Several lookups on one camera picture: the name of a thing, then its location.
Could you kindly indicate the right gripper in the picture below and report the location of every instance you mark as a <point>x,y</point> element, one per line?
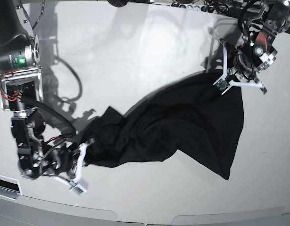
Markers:
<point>64,159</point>

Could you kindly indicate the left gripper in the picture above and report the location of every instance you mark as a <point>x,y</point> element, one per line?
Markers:
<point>244,69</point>

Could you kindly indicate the black t-shirt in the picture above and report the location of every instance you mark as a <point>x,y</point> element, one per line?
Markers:
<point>191,116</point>

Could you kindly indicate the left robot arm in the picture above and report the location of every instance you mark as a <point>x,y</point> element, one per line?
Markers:
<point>260,21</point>

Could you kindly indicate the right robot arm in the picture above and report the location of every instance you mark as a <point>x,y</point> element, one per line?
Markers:
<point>22,94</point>

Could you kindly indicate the white slotted table fixture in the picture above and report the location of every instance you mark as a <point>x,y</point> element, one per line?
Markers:
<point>10,188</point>

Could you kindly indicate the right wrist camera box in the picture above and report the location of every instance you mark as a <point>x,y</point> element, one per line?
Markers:
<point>78,187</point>

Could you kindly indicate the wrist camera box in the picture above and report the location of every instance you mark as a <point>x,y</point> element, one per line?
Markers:
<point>222,85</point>
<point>78,187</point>

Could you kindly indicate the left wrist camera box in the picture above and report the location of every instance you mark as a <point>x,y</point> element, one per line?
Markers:
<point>222,85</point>

